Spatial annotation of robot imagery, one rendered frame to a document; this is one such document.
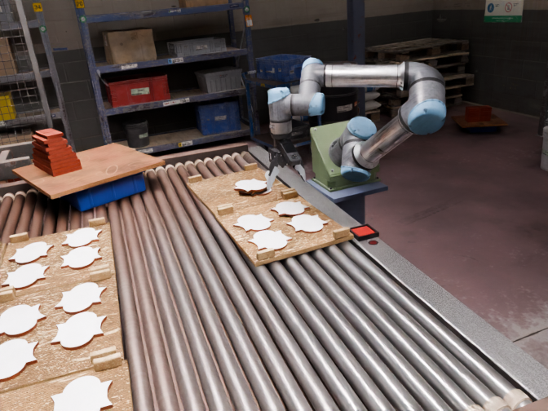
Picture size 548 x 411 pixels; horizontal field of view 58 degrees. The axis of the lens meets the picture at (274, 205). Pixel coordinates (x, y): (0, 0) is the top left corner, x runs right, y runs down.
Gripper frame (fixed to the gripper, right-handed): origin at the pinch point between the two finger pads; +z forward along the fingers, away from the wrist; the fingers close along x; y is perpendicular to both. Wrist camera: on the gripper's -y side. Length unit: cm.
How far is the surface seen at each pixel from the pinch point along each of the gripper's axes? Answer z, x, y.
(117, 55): -17, 3, 425
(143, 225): 10, 51, 20
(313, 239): 8.9, 3.7, -26.4
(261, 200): 8.9, 5.6, 14.1
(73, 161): -6, 70, 67
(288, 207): 7.6, 0.8, -1.0
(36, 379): 9, 87, -53
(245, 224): 8.0, 19.3, -5.4
